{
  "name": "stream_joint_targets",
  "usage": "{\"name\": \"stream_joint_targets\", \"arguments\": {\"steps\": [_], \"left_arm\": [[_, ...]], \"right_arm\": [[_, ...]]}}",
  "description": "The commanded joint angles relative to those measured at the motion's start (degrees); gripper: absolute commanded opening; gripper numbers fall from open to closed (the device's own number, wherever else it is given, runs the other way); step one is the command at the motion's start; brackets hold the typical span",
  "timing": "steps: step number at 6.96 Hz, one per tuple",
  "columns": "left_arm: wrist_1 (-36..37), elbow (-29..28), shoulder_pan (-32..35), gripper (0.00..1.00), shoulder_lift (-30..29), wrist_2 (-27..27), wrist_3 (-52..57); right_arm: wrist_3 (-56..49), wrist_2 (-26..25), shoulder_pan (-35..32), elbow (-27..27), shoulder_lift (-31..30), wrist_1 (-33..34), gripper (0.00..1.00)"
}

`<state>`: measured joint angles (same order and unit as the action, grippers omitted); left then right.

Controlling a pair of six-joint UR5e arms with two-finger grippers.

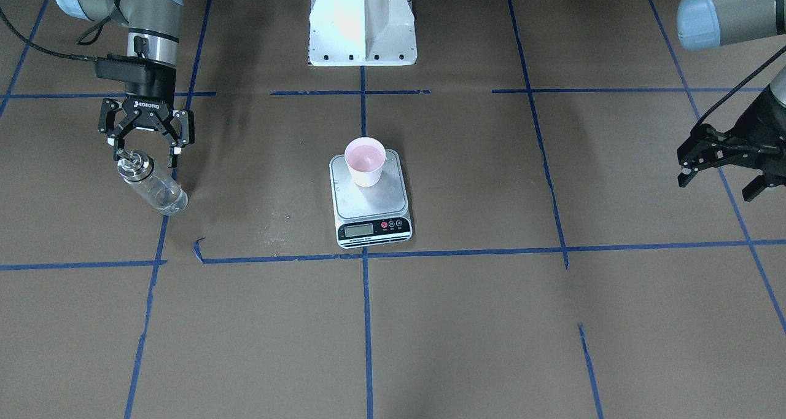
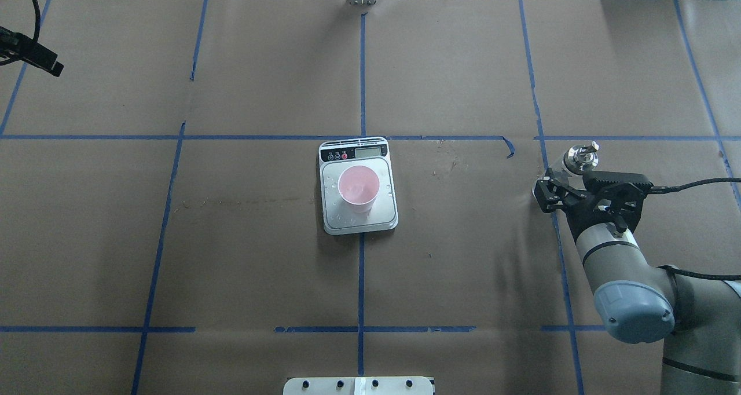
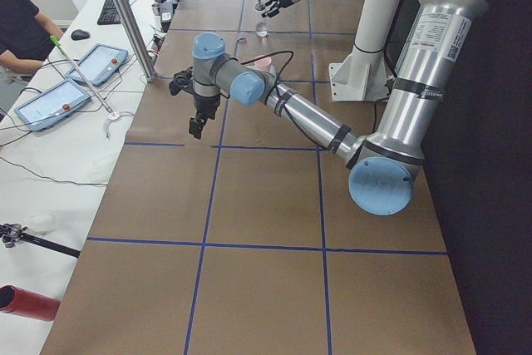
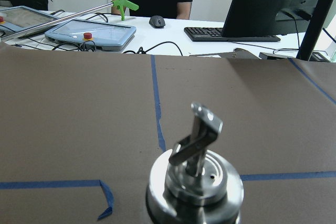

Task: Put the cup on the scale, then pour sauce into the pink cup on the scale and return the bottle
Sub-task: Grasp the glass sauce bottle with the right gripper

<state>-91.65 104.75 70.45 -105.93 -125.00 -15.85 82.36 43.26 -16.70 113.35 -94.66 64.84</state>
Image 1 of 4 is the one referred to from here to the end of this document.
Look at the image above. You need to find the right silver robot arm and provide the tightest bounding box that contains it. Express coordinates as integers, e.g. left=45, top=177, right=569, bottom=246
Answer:
left=56, top=0, right=195, bottom=169

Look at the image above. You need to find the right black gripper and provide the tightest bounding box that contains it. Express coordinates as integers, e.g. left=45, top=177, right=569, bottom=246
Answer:
left=98, top=78, right=195, bottom=168

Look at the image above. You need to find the pink paper cup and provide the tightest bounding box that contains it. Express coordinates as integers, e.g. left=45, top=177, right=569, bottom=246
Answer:
left=343, top=137, right=387, bottom=187

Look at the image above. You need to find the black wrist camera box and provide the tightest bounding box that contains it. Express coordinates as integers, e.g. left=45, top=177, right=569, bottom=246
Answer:
left=95, top=54, right=154, bottom=85

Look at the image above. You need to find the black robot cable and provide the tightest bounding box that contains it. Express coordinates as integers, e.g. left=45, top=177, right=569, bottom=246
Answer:
left=0, top=4, right=99, bottom=61

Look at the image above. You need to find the clear glass sauce bottle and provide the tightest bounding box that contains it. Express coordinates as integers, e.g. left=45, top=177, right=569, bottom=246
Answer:
left=115, top=149, right=188, bottom=216

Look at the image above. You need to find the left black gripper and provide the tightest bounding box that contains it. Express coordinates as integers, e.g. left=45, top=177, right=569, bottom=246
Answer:
left=677, top=86, right=785, bottom=202

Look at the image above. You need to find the silver digital kitchen scale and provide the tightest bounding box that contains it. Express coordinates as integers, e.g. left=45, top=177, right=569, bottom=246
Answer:
left=329, top=149, right=414, bottom=250

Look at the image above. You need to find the brown paper table cover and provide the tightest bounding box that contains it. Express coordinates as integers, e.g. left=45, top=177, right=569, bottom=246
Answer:
left=2, top=0, right=784, bottom=418

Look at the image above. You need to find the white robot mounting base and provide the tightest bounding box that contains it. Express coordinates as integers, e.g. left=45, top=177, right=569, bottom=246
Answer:
left=307, top=0, right=418, bottom=67

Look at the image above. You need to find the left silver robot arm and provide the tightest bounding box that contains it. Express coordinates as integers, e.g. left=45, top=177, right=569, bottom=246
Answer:
left=677, top=0, right=785, bottom=202

